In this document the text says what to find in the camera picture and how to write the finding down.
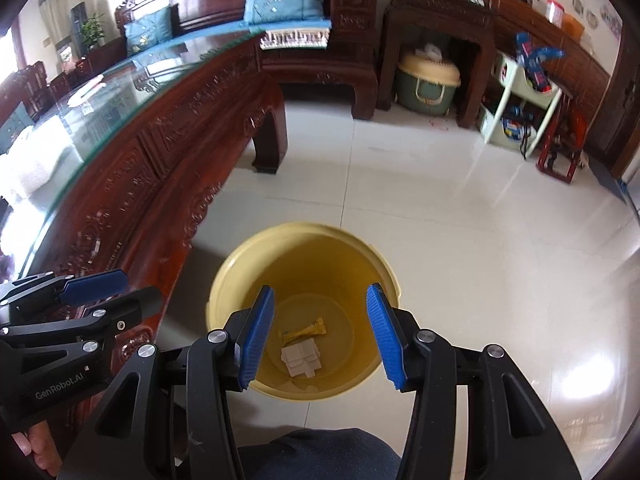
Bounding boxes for white paper scraps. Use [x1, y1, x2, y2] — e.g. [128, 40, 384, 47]
[281, 338, 322, 378]

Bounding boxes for yellow snack wrapper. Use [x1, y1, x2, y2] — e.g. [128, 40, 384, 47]
[278, 318, 326, 346]

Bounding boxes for yellow plastic trash bucket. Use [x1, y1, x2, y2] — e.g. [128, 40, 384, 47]
[206, 222, 401, 401]

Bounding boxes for person's left hand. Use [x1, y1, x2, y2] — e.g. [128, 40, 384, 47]
[12, 420, 62, 477]

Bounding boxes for person's dark trouser leg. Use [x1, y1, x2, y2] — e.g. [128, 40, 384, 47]
[239, 428, 400, 480]

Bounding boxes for dark wooden armchair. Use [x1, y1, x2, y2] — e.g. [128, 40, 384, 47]
[1, 61, 77, 124]

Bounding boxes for white toy storage shelf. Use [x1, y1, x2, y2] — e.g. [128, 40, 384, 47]
[477, 51, 563, 158]

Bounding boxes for potted plant far corner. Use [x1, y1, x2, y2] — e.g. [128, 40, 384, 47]
[80, 14, 104, 51]

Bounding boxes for red small stool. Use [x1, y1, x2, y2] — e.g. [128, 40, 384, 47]
[536, 93, 588, 184]

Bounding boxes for blue embroidered cushion left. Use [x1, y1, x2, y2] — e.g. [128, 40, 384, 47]
[124, 6, 174, 56]

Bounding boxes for blue embroidered cushion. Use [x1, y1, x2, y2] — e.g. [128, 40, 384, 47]
[243, 0, 324, 25]
[124, 6, 174, 56]

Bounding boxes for black tower speaker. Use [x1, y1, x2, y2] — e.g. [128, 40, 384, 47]
[70, 1, 88, 58]

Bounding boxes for dark wooden carved sofa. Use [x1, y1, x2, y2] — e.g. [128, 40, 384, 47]
[114, 0, 378, 120]

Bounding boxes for dark wooden side cabinet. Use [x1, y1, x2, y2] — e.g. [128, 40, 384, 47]
[376, 0, 610, 128]

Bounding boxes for blue embroidered cushion right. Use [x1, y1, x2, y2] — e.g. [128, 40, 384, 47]
[243, 0, 324, 25]

